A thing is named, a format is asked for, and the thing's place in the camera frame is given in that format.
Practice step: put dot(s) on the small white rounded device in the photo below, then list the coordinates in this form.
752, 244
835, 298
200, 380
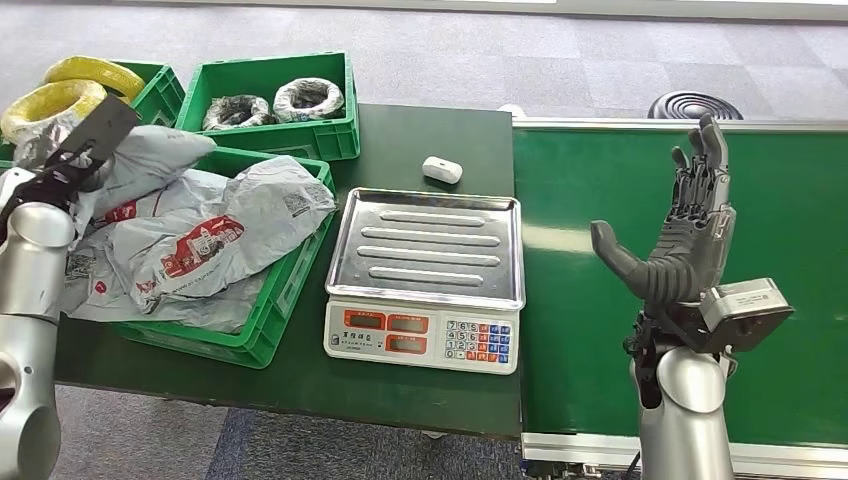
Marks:
442, 169

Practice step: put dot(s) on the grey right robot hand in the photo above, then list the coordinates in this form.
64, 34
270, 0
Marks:
689, 252

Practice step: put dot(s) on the dark green table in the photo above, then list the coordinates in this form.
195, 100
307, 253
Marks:
411, 139

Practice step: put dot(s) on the green plastic crate yellow coils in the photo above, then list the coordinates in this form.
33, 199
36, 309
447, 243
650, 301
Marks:
162, 99

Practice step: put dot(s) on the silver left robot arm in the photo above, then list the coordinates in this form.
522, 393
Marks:
30, 285

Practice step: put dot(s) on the green conveyor belt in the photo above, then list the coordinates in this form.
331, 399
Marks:
782, 232

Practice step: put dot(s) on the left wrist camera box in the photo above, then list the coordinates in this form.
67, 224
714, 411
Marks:
99, 129

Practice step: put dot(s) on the black round ribbed base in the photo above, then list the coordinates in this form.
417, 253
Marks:
694, 107

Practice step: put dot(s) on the green plastic crate with mailers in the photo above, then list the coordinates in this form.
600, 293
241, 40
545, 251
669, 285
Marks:
291, 291

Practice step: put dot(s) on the white electronic weighing scale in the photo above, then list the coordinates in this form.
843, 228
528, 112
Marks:
424, 248

